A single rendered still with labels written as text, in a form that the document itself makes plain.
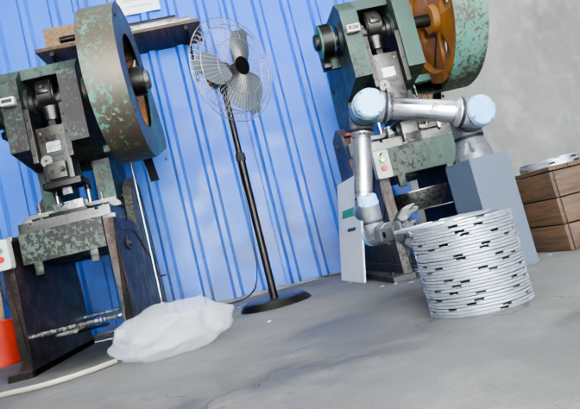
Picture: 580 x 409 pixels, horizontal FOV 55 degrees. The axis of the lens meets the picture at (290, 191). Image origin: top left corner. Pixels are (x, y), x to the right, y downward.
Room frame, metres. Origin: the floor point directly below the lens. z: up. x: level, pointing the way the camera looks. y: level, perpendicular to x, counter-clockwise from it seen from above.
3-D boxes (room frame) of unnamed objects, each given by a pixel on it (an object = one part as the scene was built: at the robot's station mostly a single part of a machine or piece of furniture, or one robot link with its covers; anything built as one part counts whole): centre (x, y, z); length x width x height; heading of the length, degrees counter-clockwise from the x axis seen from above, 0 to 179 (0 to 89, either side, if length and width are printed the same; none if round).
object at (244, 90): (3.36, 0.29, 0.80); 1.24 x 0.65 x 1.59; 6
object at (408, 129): (2.81, -0.68, 0.72); 0.25 x 0.14 x 0.14; 6
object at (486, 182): (2.23, -0.76, 0.23); 0.18 x 0.18 x 0.45; 16
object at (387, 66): (2.95, -0.66, 1.04); 0.17 x 0.15 x 0.30; 6
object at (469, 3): (3.13, -0.98, 1.33); 1.03 x 0.28 x 0.82; 6
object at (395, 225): (1.93, -0.34, 0.25); 0.12 x 0.09 x 0.08; 24
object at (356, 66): (3.13, -0.64, 0.83); 0.79 x 0.43 x 1.34; 6
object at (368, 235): (2.07, -0.27, 0.26); 0.11 x 0.08 x 0.09; 24
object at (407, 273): (3.10, -0.38, 0.45); 0.92 x 0.12 x 0.90; 6
